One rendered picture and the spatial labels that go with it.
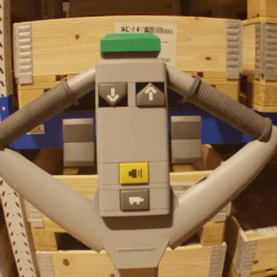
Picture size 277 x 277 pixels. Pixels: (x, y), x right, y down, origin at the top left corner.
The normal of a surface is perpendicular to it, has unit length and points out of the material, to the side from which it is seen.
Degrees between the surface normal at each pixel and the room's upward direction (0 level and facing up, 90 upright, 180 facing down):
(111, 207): 74
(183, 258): 90
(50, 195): 69
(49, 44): 90
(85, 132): 91
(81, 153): 57
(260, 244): 90
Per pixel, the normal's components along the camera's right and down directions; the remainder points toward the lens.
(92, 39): 0.07, 0.27
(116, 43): 0.05, 0.00
